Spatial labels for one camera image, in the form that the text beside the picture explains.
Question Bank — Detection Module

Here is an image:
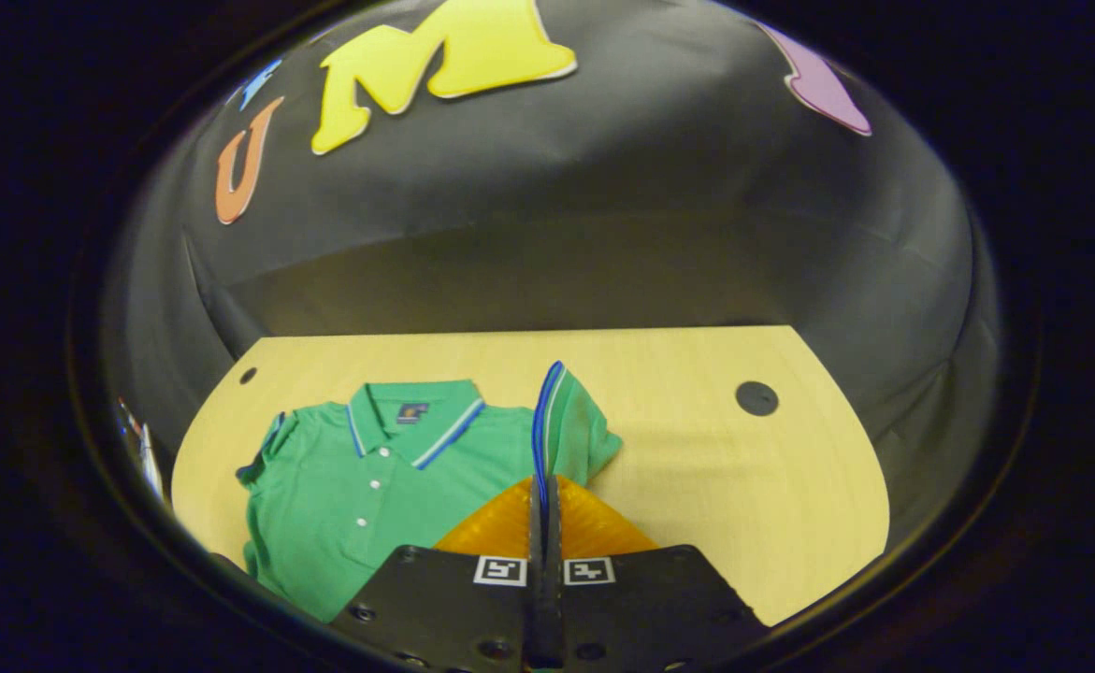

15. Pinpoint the black backdrop cloth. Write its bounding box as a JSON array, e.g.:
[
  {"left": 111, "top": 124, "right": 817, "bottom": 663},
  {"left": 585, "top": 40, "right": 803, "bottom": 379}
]
[{"left": 98, "top": 0, "right": 1006, "bottom": 562}]

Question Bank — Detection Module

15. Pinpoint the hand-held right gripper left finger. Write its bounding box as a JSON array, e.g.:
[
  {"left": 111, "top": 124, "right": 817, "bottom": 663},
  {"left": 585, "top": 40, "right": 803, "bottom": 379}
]
[{"left": 327, "top": 475, "right": 549, "bottom": 673}]

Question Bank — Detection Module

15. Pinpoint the white and red background object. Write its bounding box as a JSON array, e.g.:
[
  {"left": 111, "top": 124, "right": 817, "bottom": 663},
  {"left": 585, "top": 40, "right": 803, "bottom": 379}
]
[{"left": 117, "top": 397, "right": 166, "bottom": 501}]

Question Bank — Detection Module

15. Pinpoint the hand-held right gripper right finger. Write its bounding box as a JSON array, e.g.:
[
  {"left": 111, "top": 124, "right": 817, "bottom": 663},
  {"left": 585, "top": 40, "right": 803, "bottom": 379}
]
[{"left": 547, "top": 475, "right": 772, "bottom": 673}]

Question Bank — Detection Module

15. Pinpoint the green T-shirt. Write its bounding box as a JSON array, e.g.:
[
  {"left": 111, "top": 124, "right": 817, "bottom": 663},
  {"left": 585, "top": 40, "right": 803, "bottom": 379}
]
[{"left": 236, "top": 361, "right": 625, "bottom": 624}]

